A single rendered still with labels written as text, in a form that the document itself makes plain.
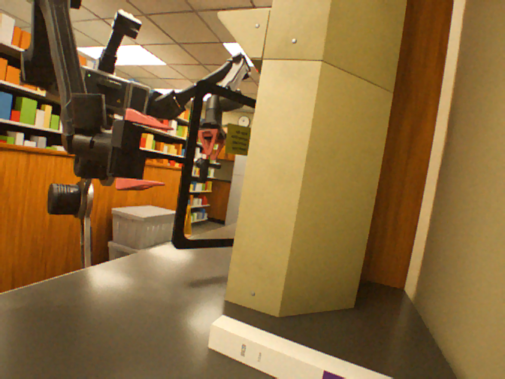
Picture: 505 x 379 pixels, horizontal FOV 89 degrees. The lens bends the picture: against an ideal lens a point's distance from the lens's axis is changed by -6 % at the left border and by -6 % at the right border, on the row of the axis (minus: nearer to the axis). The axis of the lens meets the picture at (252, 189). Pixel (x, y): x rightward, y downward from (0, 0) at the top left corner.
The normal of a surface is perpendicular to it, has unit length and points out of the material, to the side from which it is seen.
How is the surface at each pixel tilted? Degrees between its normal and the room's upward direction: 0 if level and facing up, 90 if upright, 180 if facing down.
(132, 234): 95
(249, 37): 90
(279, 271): 90
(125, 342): 0
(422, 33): 90
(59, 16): 72
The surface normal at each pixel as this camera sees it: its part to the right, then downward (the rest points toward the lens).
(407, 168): -0.32, 0.00
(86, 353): 0.16, -0.99
